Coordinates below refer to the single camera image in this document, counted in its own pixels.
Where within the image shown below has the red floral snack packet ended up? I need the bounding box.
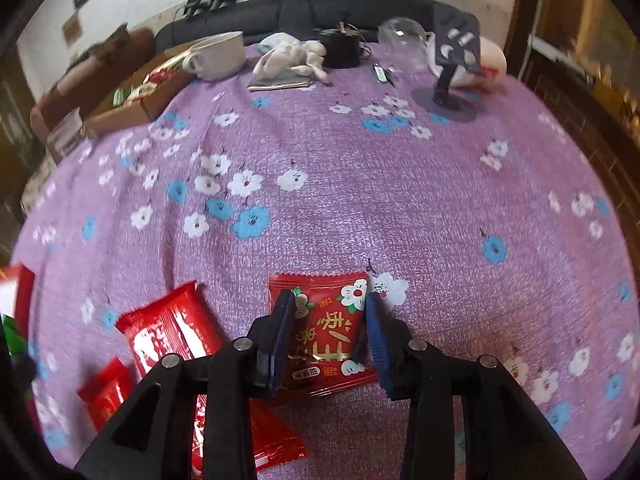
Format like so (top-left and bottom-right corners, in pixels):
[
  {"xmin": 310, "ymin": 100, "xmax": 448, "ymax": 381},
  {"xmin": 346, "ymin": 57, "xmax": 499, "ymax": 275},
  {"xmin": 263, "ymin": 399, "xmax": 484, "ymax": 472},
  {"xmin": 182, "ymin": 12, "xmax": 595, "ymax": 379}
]
[{"xmin": 269, "ymin": 272, "xmax": 376, "ymax": 403}]

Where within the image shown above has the large red snack packet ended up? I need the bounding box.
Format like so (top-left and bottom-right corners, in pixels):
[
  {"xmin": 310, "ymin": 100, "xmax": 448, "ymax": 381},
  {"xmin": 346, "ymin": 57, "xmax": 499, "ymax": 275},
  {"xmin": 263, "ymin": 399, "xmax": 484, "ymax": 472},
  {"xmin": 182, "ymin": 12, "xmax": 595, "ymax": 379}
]
[{"xmin": 115, "ymin": 281, "xmax": 307, "ymax": 470}]

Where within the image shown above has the green snack packet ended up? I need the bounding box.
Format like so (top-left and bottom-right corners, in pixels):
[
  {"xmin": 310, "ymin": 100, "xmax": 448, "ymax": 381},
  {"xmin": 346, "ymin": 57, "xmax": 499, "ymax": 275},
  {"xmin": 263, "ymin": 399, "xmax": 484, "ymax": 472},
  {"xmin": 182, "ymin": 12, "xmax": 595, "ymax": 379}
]
[{"xmin": 1, "ymin": 314, "xmax": 28, "ymax": 358}]

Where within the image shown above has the purple floral tablecloth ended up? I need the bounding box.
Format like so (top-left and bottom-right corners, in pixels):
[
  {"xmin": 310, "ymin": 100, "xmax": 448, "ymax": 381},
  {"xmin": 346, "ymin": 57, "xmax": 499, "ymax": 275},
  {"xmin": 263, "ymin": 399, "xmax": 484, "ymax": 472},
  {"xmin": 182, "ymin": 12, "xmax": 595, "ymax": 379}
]
[{"xmin": 13, "ymin": 65, "xmax": 639, "ymax": 479}]

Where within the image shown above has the small red packet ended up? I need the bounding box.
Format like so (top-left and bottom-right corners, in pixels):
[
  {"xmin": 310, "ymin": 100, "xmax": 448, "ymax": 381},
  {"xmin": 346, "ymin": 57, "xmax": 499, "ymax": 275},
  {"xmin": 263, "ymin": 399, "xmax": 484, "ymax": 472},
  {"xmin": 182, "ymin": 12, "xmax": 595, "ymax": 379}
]
[{"xmin": 77, "ymin": 358, "xmax": 134, "ymax": 431}]

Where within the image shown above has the white cloth bundle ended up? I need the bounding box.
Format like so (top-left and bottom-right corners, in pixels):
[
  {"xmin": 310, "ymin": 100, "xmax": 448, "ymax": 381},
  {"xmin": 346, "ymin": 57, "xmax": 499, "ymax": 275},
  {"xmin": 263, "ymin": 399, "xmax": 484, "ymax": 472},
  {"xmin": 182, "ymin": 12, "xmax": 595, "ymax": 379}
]
[{"xmin": 253, "ymin": 32, "xmax": 331, "ymax": 84}]

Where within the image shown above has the cardboard snack box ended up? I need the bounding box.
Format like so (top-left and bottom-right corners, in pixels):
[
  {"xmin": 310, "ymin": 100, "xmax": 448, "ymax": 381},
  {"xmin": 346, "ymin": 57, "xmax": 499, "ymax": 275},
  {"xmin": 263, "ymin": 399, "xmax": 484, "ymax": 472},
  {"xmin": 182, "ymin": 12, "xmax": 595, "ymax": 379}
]
[{"xmin": 84, "ymin": 41, "xmax": 195, "ymax": 139}]

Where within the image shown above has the white ceramic mug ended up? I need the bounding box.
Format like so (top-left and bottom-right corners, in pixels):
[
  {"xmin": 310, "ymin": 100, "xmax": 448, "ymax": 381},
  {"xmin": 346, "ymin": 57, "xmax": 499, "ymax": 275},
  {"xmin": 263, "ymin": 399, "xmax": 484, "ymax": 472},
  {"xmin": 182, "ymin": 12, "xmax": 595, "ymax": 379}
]
[{"xmin": 182, "ymin": 32, "xmax": 246, "ymax": 82}]

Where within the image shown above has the red rimmed white tray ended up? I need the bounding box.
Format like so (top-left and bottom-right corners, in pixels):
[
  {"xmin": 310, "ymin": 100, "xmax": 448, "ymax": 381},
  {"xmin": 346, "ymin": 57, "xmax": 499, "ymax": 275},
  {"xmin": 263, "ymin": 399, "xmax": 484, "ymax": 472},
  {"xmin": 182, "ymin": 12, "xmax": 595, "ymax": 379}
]
[{"xmin": 0, "ymin": 263, "xmax": 35, "ymax": 339}]

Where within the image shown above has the black small box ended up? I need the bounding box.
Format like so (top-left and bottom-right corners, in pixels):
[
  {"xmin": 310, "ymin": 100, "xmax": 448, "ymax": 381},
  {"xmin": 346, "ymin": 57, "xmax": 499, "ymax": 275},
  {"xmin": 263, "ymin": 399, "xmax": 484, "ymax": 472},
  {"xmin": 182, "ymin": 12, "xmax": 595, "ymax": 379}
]
[{"xmin": 319, "ymin": 22, "xmax": 361, "ymax": 68}]

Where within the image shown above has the clear plastic cup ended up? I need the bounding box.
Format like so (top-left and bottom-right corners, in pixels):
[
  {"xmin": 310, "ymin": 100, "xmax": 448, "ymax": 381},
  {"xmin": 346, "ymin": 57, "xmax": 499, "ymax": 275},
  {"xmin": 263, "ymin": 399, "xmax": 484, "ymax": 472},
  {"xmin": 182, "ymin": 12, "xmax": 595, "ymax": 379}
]
[{"xmin": 47, "ymin": 107, "xmax": 86, "ymax": 165}]

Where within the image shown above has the clear plastic bowl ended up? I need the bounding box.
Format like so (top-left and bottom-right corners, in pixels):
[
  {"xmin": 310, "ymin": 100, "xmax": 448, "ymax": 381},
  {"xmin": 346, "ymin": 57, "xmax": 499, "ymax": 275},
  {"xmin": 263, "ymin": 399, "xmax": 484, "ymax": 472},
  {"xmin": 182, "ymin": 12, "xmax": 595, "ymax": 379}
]
[{"xmin": 378, "ymin": 16, "xmax": 428, "ymax": 74}]

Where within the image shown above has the white round container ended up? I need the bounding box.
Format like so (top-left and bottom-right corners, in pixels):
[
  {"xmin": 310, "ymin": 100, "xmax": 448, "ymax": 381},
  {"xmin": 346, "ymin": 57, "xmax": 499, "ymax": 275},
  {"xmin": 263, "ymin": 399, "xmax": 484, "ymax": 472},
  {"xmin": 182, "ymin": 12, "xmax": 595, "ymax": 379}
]
[{"xmin": 426, "ymin": 32, "xmax": 506, "ymax": 91}]

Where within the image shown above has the black phone stand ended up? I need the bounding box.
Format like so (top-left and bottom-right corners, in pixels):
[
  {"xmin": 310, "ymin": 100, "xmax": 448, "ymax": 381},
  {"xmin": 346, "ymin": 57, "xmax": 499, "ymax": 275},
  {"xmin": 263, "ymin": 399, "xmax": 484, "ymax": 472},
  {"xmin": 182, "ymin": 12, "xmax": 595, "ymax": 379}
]
[{"xmin": 411, "ymin": 6, "xmax": 482, "ymax": 124}]

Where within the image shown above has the black leather sofa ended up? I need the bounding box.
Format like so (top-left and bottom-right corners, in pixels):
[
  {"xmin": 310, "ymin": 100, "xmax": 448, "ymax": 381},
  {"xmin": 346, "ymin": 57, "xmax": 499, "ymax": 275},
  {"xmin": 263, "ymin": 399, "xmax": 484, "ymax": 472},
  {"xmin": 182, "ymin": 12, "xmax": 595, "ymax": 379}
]
[{"xmin": 155, "ymin": 0, "xmax": 437, "ymax": 52}]

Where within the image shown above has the brown armchair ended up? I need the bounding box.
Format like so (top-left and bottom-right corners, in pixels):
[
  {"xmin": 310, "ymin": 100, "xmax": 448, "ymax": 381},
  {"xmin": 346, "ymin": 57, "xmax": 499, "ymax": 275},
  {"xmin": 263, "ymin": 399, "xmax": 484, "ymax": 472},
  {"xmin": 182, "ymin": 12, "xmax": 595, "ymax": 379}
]
[{"xmin": 29, "ymin": 24, "xmax": 155, "ymax": 144}]

